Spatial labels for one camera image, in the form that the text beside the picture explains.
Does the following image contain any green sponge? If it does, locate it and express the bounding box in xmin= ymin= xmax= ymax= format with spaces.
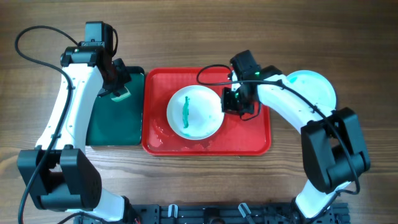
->
xmin=110 ymin=87 xmax=131 ymax=102

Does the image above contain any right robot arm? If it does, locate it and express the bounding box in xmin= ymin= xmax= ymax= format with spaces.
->
xmin=221 ymin=50 xmax=371 ymax=223

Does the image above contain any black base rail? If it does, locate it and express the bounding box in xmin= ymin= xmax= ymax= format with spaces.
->
xmin=73 ymin=202 xmax=351 ymax=224

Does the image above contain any light blue plate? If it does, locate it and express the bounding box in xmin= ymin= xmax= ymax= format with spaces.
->
xmin=318 ymin=93 xmax=337 ymax=116
xmin=287 ymin=70 xmax=337 ymax=108

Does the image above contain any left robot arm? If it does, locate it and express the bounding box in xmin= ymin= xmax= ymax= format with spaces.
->
xmin=17 ymin=21 xmax=137 ymax=223

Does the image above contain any red plastic tray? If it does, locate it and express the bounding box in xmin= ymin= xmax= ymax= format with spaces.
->
xmin=142 ymin=67 xmax=271 ymax=156

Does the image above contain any dark green tray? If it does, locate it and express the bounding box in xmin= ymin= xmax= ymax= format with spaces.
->
xmin=86 ymin=67 xmax=145 ymax=146

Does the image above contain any white plate with stain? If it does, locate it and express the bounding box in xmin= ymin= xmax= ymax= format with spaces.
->
xmin=166 ymin=85 xmax=224 ymax=141

